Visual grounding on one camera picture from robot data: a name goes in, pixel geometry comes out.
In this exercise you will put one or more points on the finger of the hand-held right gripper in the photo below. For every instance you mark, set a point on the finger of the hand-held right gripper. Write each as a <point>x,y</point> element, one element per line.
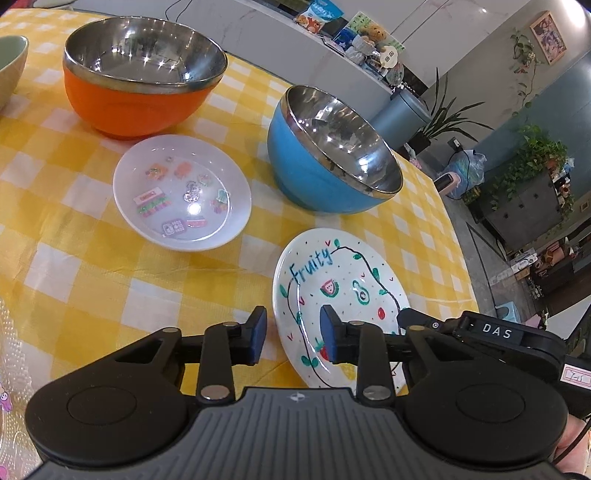
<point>418,317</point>

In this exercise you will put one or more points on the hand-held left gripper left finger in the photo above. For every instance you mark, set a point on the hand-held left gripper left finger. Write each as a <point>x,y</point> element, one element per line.
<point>261,330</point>

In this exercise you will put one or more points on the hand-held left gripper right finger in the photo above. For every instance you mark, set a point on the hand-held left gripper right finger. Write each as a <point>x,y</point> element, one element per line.
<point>328,330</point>

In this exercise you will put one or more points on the white fruit print plate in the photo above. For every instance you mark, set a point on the white fruit print plate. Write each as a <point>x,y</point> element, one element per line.
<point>314,258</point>

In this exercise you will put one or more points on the blue steel bowl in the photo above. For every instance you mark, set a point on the blue steel bowl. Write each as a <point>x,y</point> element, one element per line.
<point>304,175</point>

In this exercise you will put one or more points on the white plate with stickers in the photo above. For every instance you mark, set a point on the white plate with stickers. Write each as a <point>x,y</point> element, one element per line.
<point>138,207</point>

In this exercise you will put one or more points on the orange steel bowl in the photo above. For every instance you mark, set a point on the orange steel bowl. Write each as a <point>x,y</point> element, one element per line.
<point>115,106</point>

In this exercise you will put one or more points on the person's right hand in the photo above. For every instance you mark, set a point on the person's right hand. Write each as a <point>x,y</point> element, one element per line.
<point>577,436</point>

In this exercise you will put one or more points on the pink object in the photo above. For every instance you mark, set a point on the pink object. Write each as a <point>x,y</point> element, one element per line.
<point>536,321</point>

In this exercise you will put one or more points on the small blue stool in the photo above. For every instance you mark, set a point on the small blue stool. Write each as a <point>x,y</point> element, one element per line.
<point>509,311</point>

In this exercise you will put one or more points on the dark grey cabinet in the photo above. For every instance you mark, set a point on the dark grey cabinet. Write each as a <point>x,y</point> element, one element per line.
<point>521,212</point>

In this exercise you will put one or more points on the pink space heater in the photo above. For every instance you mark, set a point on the pink space heater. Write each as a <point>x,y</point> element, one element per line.
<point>447,183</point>

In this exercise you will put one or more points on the blue plastic bag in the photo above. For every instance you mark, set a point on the blue plastic bag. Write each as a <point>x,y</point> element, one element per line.
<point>471,168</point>

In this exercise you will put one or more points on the small floral box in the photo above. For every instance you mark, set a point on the small floral box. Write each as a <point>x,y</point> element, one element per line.
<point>414,159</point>

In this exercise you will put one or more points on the green pothos plant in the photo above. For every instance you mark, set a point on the green pothos plant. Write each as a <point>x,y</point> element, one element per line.
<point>531,161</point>

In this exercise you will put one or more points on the grey-blue trash bin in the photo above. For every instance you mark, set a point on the grey-blue trash bin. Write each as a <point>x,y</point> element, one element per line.
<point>397,120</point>

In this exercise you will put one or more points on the yellow checkered tablecloth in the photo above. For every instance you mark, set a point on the yellow checkered tablecloth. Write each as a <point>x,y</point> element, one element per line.
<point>69,277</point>

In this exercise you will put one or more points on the tall potted plant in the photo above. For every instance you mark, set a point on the tall potted plant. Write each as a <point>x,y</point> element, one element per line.
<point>443,117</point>

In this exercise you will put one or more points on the decorative display plate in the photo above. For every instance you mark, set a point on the decorative display plate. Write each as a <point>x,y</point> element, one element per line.
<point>396,74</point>

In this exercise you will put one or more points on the clear patterned table mat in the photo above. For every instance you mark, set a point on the clear patterned table mat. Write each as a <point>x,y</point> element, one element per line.
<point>14,369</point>

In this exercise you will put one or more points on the round wooden sign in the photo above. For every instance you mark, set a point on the round wooden sign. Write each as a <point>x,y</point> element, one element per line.
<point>390,55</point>

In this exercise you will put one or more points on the hanging vine plant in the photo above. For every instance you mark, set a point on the hanging vine plant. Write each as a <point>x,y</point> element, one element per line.
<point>524,60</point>

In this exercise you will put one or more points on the brown teddy bear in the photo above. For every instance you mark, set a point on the brown teddy bear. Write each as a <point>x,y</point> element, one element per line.
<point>371,33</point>

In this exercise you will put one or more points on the blue tissue pack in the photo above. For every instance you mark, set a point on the blue tissue pack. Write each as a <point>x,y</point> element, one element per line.
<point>344,38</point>

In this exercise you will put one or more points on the green picture board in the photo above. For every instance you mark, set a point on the green picture board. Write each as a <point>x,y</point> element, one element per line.
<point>358,21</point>

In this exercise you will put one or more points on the blue snack bag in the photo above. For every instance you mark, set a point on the blue snack bag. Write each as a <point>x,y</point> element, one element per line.
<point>318,14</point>

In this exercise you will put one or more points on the green ceramic bowl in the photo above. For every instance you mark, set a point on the green ceramic bowl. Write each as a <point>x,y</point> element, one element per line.
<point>9,69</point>

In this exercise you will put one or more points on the framed wall picture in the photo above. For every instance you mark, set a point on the framed wall picture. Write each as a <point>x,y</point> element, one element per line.
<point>548,37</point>

